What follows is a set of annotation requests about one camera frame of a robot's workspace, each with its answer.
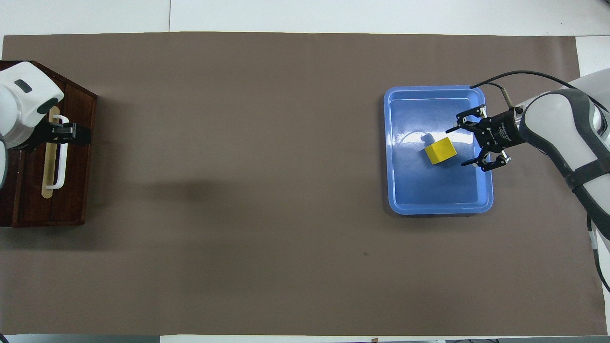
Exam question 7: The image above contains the white drawer handle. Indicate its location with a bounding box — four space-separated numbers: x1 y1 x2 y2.
46 114 71 190

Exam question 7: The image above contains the blue plastic tray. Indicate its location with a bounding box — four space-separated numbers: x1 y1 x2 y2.
384 85 494 215

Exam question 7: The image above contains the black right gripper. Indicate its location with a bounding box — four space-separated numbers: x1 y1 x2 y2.
446 106 528 172

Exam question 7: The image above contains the white box handle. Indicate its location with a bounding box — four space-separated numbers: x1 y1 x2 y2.
42 109 60 199

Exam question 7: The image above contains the yellow cube block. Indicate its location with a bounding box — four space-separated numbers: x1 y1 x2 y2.
425 137 458 165

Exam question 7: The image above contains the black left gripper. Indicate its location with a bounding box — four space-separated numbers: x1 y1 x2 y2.
26 122 92 153

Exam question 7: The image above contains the dark wooden cabinet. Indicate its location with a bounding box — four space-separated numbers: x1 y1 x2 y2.
0 61 67 227

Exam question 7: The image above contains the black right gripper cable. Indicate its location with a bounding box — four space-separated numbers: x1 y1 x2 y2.
469 71 596 115

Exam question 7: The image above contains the dark wooden drawer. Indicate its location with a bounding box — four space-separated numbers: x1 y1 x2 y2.
12 79 98 227

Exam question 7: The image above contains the brown table mat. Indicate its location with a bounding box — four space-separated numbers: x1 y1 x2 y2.
0 32 608 336

